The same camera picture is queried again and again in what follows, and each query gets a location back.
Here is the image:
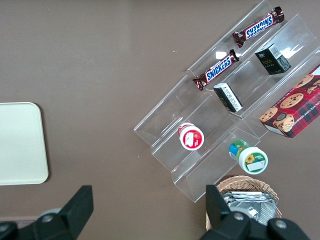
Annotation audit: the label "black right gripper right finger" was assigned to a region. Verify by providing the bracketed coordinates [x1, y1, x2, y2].
[199, 184, 252, 240]

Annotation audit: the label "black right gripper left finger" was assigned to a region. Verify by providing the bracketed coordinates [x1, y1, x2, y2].
[33, 185, 95, 240]

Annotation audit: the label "light tan wicker basket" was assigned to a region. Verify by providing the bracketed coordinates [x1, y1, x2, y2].
[205, 175, 283, 232]

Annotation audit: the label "cream plastic tray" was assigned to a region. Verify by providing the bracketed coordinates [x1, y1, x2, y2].
[0, 101, 49, 186]

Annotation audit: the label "silver foil packets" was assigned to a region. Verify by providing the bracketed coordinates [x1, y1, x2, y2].
[221, 190, 277, 227]

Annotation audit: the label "green lid yogurt cup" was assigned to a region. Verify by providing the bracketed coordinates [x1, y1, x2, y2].
[228, 139, 269, 175]

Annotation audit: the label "red lid yogurt cup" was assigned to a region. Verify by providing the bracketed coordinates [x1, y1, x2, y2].
[177, 122, 205, 151]

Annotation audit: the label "clear acrylic stepped stand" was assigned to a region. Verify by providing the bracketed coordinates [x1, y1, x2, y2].
[133, 0, 320, 204]

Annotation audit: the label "small black carton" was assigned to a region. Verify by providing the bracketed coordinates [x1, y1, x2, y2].
[212, 82, 244, 114]
[254, 43, 292, 76]

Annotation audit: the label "red plaid cookie box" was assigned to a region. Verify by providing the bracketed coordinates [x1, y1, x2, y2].
[258, 63, 320, 139]

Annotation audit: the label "Snickers chocolate bar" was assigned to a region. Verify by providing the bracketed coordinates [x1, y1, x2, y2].
[232, 6, 286, 49]
[192, 48, 240, 92]

